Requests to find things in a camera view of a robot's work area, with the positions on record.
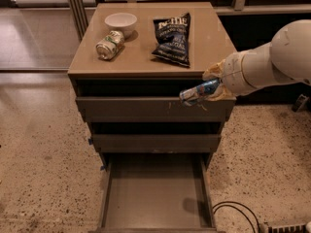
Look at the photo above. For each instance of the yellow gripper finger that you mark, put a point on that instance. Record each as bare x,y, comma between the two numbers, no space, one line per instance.
214,72
220,92

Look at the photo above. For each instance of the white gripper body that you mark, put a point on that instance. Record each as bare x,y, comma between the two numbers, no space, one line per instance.
232,74

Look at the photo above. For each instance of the blue silver redbull can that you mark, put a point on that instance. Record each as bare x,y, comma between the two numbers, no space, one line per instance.
208,89

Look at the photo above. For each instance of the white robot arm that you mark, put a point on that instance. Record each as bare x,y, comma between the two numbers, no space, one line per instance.
286,59

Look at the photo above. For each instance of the grey drawer cabinet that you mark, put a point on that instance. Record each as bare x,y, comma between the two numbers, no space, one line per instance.
135,72

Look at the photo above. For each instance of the grey top drawer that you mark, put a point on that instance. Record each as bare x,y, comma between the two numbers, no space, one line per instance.
151,109

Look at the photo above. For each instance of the green white soda can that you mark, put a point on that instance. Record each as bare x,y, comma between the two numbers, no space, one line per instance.
110,45

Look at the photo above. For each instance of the grey middle drawer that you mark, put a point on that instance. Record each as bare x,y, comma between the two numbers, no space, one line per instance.
156,143

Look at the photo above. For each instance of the grey open bottom drawer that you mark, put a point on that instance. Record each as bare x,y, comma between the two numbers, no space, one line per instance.
156,193

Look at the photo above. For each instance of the dark blue chips bag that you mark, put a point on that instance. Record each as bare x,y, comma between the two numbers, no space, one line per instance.
172,36

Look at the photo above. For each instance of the white ceramic bowl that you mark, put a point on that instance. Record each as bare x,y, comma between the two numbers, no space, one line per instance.
123,22

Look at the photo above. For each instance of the blue tape pieces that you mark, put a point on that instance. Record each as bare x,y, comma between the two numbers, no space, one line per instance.
90,141

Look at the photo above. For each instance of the power strip on floor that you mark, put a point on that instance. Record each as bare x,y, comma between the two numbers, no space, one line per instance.
283,228

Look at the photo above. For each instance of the dark object by wall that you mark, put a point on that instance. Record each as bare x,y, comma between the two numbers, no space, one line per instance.
301,103

